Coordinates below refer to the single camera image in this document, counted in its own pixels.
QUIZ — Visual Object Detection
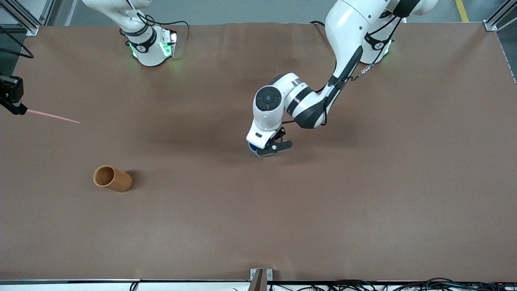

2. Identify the pink chopstick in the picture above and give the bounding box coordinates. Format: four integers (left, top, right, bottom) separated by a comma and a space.
26, 108, 80, 124

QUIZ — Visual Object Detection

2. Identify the brown wooden cup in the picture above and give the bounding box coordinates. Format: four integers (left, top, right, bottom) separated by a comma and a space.
93, 165, 133, 193

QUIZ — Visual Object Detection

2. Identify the brown table cloth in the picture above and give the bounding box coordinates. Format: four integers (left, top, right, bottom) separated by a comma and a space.
0, 22, 517, 282

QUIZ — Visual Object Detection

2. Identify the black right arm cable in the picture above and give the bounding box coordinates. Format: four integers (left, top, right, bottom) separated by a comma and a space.
0, 25, 35, 59

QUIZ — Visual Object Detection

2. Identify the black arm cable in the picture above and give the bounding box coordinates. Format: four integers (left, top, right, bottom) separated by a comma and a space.
281, 16, 404, 127
0, 25, 35, 59

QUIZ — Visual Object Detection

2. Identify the aluminium frame profile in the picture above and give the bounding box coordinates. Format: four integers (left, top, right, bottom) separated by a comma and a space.
0, 0, 55, 36
483, 0, 517, 32

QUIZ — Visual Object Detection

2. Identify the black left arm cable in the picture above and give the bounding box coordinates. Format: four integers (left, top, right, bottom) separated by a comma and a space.
281, 16, 404, 127

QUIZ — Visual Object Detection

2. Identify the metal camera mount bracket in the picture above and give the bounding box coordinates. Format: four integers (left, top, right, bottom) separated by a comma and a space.
248, 268, 273, 291

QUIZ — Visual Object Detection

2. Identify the black right base cable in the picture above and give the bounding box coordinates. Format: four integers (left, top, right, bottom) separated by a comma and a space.
145, 15, 190, 41

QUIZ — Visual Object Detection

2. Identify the black cable bundle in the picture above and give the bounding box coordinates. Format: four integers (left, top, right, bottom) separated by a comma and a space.
267, 277, 517, 291

